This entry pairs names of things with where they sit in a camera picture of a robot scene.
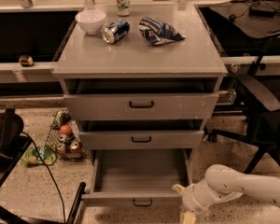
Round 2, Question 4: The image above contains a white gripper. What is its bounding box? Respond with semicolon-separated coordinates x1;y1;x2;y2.
172;179;242;224

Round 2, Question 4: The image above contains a grey bottom drawer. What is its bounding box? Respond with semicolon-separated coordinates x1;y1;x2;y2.
82;148;192;207

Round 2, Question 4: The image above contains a grey drawer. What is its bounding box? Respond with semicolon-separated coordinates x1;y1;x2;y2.
79;119;204;150
82;148;192;207
64;78;218;120

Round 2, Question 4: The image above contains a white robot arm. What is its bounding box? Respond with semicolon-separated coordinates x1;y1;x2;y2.
172;164;280;224

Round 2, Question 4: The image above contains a grey middle drawer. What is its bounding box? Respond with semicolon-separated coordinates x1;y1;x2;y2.
79;119;204;150

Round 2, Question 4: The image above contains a grey drawer cabinet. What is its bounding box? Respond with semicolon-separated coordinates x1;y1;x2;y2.
51;2;229;173

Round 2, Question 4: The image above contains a grey top drawer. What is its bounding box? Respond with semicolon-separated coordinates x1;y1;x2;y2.
64;78;218;120

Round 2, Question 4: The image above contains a black office chair right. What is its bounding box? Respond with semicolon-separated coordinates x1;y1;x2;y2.
206;35;280;176

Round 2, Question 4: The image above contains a red soda can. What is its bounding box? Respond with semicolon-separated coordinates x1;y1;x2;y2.
70;141;82;154

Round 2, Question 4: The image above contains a silver soda can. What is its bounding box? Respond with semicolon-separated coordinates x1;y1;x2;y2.
57;143;66;154

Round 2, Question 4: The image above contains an orange ball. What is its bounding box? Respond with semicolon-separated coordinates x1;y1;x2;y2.
60;124;72;135

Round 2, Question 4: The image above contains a green chip bag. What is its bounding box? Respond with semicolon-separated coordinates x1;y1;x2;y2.
50;110;71;130

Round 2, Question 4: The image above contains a blue white chip bag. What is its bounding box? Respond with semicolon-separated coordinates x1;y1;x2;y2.
138;17;185;46

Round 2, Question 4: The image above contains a blue soda can lying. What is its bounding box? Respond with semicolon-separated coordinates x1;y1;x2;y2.
102;19;130;44

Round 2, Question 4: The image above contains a black chair left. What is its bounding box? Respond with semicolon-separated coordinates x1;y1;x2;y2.
0;108;86;224

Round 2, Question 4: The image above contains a black side table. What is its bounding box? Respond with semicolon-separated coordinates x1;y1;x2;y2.
197;0;280;57

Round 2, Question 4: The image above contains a white bowl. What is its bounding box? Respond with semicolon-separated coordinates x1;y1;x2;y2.
76;9;105;35

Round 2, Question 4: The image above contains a black power adapter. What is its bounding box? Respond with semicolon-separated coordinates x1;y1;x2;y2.
249;1;276;18

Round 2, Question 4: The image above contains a yellow black tape measure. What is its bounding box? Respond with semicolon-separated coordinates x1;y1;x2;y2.
19;55;34;67

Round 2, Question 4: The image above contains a green white upright can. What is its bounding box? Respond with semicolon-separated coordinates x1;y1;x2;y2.
117;0;131;16

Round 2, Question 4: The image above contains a wire basket on floor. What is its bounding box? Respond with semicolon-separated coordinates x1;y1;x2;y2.
46;120;86;161

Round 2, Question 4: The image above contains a black cable on floor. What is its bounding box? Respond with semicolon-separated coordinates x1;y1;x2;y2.
21;131;67;224

